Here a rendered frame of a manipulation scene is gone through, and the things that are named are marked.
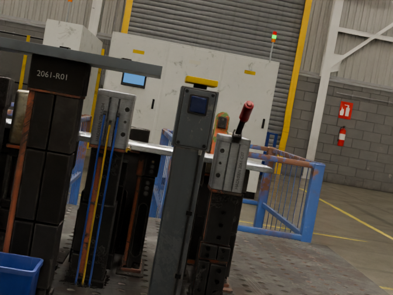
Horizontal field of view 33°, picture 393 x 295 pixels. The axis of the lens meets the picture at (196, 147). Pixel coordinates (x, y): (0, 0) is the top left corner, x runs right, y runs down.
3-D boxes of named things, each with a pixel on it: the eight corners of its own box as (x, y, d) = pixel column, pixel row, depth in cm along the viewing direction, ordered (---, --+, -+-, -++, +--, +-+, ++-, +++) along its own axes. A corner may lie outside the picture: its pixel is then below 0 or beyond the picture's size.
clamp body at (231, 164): (223, 294, 151) (252, 138, 149) (228, 309, 140) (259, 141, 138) (182, 288, 151) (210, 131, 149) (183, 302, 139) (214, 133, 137)
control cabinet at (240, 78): (88, 172, 933) (118, -2, 920) (91, 168, 986) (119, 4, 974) (255, 199, 958) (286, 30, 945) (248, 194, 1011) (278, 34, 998)
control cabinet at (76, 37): (53, 150, 1166) (76, 11, 1153) (83, 155, 1168) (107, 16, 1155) (21, 161, 926) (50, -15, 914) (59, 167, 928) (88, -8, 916)
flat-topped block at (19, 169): (53, 292, 130) (92, 65, 128) (47, 305, 122) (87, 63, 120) (2, 285, 130) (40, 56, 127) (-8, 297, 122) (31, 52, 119)
